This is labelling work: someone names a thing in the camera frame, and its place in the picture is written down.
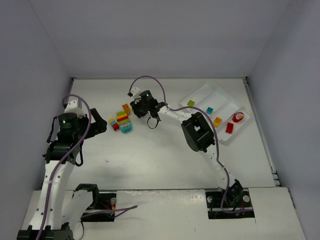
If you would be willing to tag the long green brick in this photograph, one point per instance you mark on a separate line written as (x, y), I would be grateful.
(123, 122)

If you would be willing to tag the teal square brick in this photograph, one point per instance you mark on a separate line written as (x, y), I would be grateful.
(209, 110)

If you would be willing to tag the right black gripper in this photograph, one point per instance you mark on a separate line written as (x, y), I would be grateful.
(139, 108)

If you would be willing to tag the small red brick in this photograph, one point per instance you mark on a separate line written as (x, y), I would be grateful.
(115, 127)

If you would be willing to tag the yellow curved brick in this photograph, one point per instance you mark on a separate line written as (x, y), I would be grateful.
(126, 108)
(217, 121)

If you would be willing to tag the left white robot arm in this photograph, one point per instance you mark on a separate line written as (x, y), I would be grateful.
(52, 220)

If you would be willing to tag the white compartment sorting tray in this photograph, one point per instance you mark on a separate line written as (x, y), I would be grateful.
(224, 106)

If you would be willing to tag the red curved brick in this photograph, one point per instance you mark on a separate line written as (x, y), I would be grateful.
(229, 128)

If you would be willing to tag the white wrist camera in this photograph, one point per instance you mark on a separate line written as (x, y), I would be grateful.
(74, 106)
(134, 92)

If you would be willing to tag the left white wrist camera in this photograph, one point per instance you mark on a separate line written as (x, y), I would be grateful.
(74, 106)

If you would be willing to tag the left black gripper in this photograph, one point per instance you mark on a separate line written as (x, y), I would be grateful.
(90, 124)

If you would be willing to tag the green square brick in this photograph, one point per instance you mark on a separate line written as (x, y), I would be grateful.
(191, 103)

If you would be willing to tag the yellow curved brick back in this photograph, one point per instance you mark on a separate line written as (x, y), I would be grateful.
(126, 108)

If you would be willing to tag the red flower print brick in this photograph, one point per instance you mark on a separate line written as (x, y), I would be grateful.
(238, 116)

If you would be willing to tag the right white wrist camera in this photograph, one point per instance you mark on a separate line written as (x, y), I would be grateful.
(134, 92)

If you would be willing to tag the green curved brick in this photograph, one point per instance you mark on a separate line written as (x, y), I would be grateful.
(120, 113)

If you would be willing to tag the teal flower face brick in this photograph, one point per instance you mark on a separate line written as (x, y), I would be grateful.
(126, 127)

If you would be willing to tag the yellow curved brick front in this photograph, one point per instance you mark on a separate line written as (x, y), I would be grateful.
(217, 121)

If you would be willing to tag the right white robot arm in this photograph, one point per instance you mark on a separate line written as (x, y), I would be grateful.
(200, 135)

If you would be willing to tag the long yellow brick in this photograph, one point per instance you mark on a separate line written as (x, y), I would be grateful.
(120, 117)

